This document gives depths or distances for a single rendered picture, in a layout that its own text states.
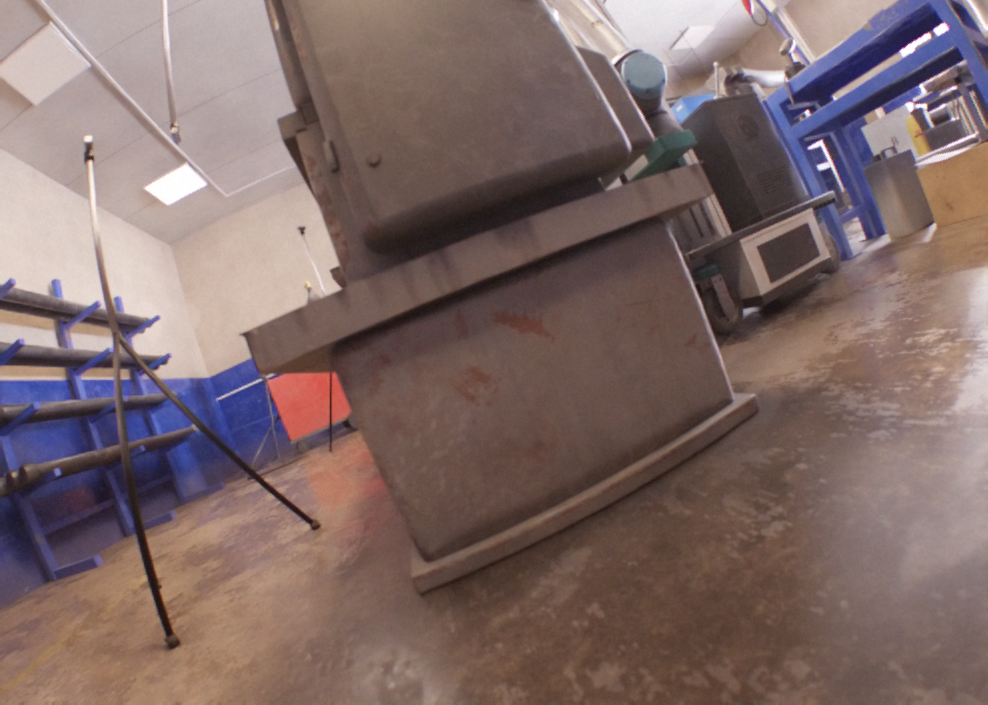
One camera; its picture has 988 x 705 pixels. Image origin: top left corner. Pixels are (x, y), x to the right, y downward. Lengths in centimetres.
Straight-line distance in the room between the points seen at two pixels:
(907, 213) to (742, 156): 89
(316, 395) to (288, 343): 393
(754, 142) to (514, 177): 143
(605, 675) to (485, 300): 52
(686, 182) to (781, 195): 115
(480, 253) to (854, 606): 62
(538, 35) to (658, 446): 74
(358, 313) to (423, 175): 22
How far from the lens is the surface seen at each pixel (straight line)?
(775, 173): 199
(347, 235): 75
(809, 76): 226
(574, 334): 71
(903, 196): 235
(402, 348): 67
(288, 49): 97
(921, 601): 43
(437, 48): 79
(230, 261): 677
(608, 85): 97
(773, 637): 43
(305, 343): 66
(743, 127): 198
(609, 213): 74
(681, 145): 165
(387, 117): 71
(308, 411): 457
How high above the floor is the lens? 32
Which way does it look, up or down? level
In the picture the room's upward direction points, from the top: 23 degrees counter-clockwise
